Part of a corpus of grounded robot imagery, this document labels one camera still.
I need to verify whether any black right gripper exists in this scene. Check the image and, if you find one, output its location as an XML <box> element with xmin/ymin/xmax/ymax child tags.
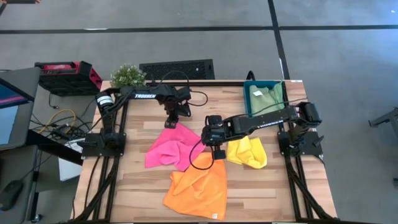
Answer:
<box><xmin>201</xmin><ymin>114</ymin><xmax>233</xmax><ymax>161</ymax></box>

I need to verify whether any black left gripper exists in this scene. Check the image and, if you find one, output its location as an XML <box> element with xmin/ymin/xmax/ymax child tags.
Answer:
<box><xmin>164</xmin><ymin>98</ymin><xmax>192</xmax><ymax>129</ymax></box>

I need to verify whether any pink microfiber towel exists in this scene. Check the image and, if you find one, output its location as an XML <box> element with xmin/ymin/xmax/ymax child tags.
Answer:
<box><xmin>144</xmin><ymin>122</ymin><xmax>206</xmax><ymax>172</ymax></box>

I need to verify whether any yellow microfiber towel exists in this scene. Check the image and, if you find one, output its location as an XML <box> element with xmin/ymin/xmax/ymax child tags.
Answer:
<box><xmin>226</xmin><ymin>136</ymin><xmax>268</xmax><ymax>170</ymax></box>

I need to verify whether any orange microfiber towel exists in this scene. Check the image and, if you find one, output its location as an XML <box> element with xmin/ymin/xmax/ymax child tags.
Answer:
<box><xmin>162</xmin><ymin>151</ymin><xmax>228</xmax><ymax>221</ymax></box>

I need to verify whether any green microfiber towel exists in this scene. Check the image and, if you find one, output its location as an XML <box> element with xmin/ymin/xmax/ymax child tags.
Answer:
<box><xmin>249</xmin><ymin>81</ymin><xmax>285</xmax><ymax>116</ymax></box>

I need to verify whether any teal plastic bin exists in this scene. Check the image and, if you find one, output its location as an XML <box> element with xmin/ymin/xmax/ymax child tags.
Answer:
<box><xmin>243</xmin><ymin>80</ymin><xmax>285</xmax><ymax>118</ymax></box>

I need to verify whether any potted green plant black pot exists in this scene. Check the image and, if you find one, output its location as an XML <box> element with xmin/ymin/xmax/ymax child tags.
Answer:
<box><xmin>110</xmin><ymin>63</ymin><xmax>147</xmax><ymax>88</ymax></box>

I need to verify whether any red and black crate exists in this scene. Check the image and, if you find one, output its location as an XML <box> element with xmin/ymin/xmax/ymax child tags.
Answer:
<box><xmin>34</xmin><ymin>60</ymin><xmax>103</xmax><ymax>96</ymax></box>

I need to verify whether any white paper sheet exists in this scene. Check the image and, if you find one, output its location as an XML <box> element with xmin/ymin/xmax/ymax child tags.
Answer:
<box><xmin>58</xmin><ymin>138</ymin><xmax>84</xmax><ymax>182</ymax></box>

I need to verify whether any dark office desk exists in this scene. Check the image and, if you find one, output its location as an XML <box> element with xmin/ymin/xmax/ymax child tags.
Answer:
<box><xmin>0</xmin><ymin>129</ymin><xmax>83</xmax><ymax>224</ymax></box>

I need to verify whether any dark computer monitor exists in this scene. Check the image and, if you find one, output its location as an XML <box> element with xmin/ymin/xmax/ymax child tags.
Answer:
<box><xmin>0</xmin><ymin>67</ymin><xmax>42</xmax><ymax>152</ymax></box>

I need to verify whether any black stand leg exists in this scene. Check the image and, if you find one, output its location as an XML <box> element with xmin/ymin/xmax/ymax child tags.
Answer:
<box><xmin>368</xmin><ymin>107</ymin><xmax>398</xmax><ymax>138</ymax></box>

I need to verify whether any black computer mouse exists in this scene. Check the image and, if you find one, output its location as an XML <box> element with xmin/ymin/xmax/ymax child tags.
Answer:
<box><xmin>0</xmin><ymin>179</ymin><xmax>24</xmax><ymax>212</ymax></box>

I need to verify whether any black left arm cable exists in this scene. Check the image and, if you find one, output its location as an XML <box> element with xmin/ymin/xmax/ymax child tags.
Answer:
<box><xmin>152</xmin><ymin>70</ymin><xmax>208</xmax><ymax>107</ymax></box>

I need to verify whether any yellow floor cable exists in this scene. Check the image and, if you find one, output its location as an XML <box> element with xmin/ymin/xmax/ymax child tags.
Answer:
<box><xmin>39</xmin><ymin>108</ymin><xmax>77</xmax><ymax>135</ymax></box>

